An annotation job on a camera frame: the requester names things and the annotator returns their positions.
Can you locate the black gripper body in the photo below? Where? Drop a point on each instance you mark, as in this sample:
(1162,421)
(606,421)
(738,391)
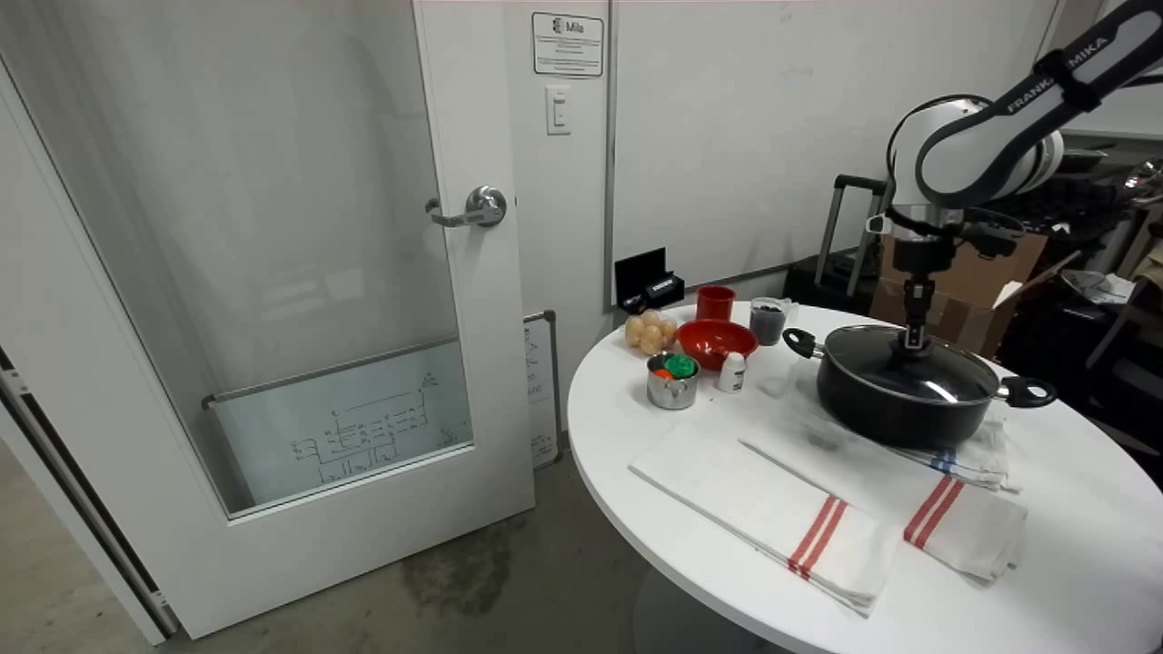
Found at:
(921,248)

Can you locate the glass pot lid black knob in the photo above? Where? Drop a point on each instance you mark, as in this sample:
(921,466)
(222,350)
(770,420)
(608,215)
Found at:
(886,363)

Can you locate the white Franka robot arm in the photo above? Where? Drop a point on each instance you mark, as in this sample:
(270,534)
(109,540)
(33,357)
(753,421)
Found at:
(1031,120)

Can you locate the black cooking pot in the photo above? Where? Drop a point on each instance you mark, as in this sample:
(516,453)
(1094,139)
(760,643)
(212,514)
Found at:
(897,421)

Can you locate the brown cardboard box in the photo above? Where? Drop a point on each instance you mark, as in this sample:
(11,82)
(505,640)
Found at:
(984,288)

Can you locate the dark grey suitcase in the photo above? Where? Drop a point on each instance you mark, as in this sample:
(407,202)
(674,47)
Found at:
(813,288)

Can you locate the grey cup with coffee beans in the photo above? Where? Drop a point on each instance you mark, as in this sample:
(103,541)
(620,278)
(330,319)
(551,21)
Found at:
(770,323)

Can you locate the clear plastic cup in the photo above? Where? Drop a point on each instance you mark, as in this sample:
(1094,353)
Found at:
(772,373)

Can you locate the blue striped white towel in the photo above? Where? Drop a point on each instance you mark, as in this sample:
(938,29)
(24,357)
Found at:
(984,460)

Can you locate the small white shaker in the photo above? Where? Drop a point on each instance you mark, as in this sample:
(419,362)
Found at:
(731,373)

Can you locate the red mug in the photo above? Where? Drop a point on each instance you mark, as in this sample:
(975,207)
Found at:
(715,304)

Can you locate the red bowl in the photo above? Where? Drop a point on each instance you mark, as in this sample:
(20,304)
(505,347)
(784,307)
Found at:
(715,344)

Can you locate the red striped white towel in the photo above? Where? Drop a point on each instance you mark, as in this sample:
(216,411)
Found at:
(968,530)
(765,510)

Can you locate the green plastic toy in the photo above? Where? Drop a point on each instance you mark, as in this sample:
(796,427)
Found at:
(680,363)

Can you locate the beige bread bun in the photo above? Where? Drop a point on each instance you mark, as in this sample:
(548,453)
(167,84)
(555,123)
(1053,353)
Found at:
(647,333)

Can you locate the black marker holder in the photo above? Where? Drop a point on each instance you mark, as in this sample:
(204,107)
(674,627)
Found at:
(641,282)

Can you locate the white printed sheet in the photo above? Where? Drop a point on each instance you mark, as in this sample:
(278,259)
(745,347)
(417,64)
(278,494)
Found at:
(541,385)

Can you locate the white door with glass pane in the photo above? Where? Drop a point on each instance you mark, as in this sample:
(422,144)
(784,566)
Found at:
(240,241)

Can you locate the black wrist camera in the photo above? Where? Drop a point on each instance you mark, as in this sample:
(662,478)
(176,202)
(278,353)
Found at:
(986,236)

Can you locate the white light switch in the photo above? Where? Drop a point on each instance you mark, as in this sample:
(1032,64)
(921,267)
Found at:
(559,109)

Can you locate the white wall sign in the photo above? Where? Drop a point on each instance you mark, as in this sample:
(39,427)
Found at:
(570,43)

